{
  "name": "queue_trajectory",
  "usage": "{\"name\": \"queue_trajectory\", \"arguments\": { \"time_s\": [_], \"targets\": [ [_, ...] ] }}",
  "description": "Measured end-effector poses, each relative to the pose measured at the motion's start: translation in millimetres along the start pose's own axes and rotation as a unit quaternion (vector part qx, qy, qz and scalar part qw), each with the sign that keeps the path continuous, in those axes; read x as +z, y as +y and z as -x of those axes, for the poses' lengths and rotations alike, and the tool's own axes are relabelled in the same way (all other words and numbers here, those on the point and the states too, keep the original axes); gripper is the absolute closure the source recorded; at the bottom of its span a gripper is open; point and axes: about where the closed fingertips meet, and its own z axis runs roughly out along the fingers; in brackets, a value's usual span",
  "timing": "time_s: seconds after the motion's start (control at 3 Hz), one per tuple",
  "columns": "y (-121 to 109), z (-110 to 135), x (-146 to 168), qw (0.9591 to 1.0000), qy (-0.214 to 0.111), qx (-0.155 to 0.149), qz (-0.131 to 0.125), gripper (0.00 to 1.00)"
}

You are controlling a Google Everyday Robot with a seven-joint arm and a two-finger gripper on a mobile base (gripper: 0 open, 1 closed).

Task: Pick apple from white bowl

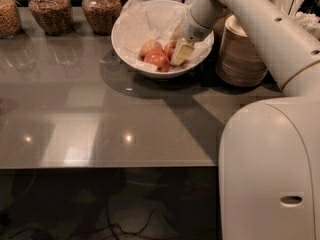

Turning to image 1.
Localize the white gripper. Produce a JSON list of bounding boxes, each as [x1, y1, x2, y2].
[[170, 0, 229, 66]]

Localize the red apple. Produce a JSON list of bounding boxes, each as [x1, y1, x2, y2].
[[139, 39, 163, 59], [164, 40, 177, 59], [144, 51, 170, 72]]

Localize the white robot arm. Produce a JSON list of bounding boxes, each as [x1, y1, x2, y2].
[[179, 0, 320, 240]]

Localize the white ceramic bowl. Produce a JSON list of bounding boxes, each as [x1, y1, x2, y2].
[[110, 0, 215, 80]]

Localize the black mesh mat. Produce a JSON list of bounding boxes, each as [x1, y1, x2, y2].
[[198, 47, 281, 93]]

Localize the white tissue paper liner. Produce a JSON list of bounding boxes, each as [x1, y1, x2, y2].
[[117, 0, 212, 72]]

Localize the front stack paper bowls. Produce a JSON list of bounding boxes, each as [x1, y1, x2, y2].
[[216, 15, 267, 87]]

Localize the right glass cereal jar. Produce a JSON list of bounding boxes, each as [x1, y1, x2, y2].
[[82, 0, 122, 35]]

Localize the glass cereal jar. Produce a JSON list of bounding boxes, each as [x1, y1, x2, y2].
[[82, 0, 122, 35], [28, 0, 73, 36], [0, 0, 22, 38]]

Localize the white plastic cutlery bundle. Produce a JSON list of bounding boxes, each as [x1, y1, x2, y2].
[[269, 0, 320, 39]]

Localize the middle glass cereal jar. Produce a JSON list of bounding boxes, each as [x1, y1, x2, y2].
[[28, 0, 73, 36]]

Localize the left glass cereal jar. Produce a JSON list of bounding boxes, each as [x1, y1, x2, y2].
[[0, 0, 22, 38]]

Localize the black floor cables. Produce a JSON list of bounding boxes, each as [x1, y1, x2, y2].
[[66, 173, 219, 240]]

